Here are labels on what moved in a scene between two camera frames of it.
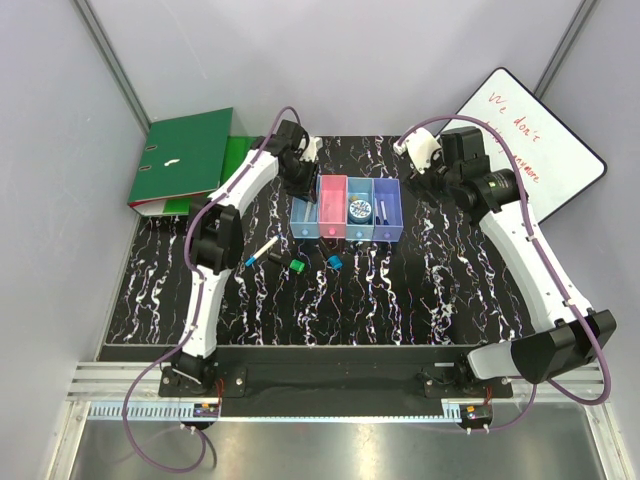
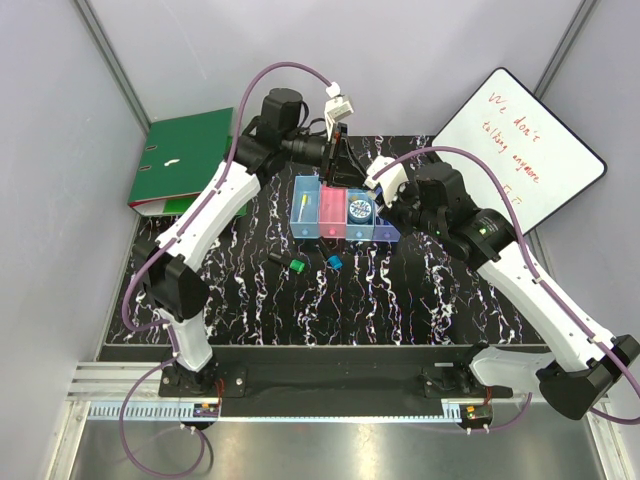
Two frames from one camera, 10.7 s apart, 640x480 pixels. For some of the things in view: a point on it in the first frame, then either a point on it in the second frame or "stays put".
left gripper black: x=307 y=188 to x=342 y=166
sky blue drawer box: x=305 y=215 stays put
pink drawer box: x=333 y=206 stays put
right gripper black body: x=438 y=184 to x=405 y=212
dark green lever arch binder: x=181 y=156 stays put
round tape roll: x=359 y=212 stays put
